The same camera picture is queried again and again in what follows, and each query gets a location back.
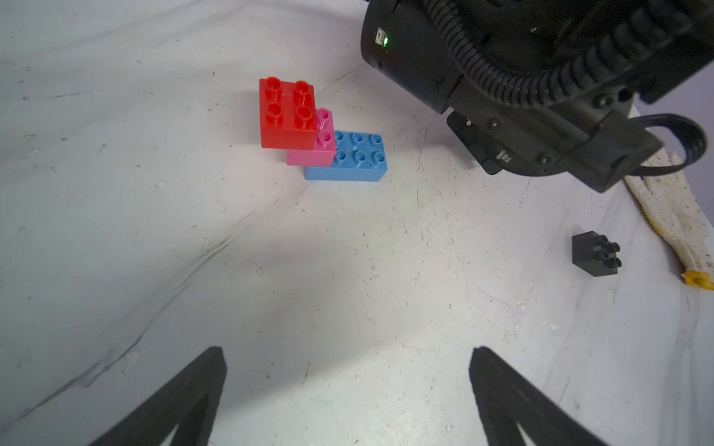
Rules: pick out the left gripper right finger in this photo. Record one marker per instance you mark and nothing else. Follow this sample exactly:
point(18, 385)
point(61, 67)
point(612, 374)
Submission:
point(510, 407)

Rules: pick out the pink square lego brick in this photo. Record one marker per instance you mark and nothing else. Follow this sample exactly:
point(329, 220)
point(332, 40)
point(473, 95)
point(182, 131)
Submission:
point(324, 148)

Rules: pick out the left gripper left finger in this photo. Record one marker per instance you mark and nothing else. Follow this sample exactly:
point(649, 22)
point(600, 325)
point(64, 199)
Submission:
point(183, 410)

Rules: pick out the blue long lego brick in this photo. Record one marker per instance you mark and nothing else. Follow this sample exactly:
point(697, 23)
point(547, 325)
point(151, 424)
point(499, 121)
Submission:
point(359, 157)

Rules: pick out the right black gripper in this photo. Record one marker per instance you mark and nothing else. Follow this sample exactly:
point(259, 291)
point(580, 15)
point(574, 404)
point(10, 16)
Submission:
point(509, 113)

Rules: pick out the black square lego brick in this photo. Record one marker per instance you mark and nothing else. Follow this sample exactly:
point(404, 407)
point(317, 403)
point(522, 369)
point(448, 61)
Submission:
point(595, 254)

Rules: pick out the white work glove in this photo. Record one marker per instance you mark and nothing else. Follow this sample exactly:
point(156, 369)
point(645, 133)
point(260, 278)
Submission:
point(675, 215)

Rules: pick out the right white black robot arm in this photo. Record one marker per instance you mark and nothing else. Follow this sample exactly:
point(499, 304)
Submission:
point(652, 47)

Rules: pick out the red square lego brick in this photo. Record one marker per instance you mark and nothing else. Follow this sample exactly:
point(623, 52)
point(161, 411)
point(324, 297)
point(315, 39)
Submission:
point(287, 115)

